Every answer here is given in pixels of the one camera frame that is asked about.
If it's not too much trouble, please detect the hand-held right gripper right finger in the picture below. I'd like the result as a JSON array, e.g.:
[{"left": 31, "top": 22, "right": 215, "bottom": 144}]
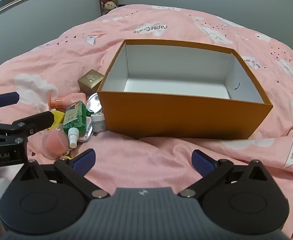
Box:
[{"left": 178, "top": 149, "right": 271, "bottom": 198}]

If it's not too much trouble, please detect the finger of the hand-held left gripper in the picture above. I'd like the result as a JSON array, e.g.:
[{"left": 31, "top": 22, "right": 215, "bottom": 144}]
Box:
[
  {"left": 0, "top": 111, "right": 55, "bottom": 147},
  {"left": 0, "top": 92, "right": 20, "bottom": 110}
]

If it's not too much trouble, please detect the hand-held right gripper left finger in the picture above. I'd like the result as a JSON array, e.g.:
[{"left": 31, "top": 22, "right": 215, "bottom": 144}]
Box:
[{"left": 13, "top": 149, "right": 111, "bottom": 202}]

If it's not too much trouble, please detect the pink bottle with orange cap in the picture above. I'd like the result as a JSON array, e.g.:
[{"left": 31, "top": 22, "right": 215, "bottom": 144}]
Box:
[{"left": 49, "top": 92, "right": 87, "bottom": 112}]

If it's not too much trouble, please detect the orange cardboard box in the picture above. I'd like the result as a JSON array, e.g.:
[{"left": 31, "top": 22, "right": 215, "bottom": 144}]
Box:
[{"left": 97, "top": 39, "right": 273, "bottom": 140}]

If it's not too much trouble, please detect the yellow plastic object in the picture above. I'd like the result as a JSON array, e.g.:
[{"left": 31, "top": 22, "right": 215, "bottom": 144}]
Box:
[{"left": 45, "top": 110, "right": 66, "bottom": 132}]

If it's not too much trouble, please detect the translucent pink cup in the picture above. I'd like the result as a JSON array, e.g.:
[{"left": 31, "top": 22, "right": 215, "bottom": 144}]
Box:
[{"left": 41, "top": 124, "right": 71, "bottom": 159}]

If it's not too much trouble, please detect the white blister card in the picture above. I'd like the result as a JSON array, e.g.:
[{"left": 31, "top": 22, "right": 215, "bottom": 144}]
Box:
[{"left": 78, "top": 116, "right": 94, "bottom": 143}]

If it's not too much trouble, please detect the green spray bottle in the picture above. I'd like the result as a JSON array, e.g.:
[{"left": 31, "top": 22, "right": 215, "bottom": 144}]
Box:
[{"left": 63, "top": 100, "right": 87, "bottom": 148}]

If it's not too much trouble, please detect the small white jar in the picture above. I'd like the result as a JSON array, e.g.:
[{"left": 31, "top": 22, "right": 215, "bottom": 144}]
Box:
[{"left": 90, "top": 112, "right": 109, "bottom": 133}]

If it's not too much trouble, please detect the round silver tin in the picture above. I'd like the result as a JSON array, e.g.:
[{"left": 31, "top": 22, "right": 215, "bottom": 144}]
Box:
[{"left": 86, "top": 92, "right": 103, "bottom": 117}]

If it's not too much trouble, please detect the pink printed blanket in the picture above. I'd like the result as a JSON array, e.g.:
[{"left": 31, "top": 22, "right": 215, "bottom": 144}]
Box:
[{"left": 0, "top": 4, "right": 293, "bottom": 240}]

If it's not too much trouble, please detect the gold cube box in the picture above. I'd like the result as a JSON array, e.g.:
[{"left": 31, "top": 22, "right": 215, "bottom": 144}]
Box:
[{"left": 77, "top": 69, "right": 105, "bottom": 96}]

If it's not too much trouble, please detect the cream plush toy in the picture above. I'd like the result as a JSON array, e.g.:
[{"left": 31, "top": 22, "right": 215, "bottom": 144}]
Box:
[{"left": 102, "top": 1, "right": 118, "bottom": 13}]

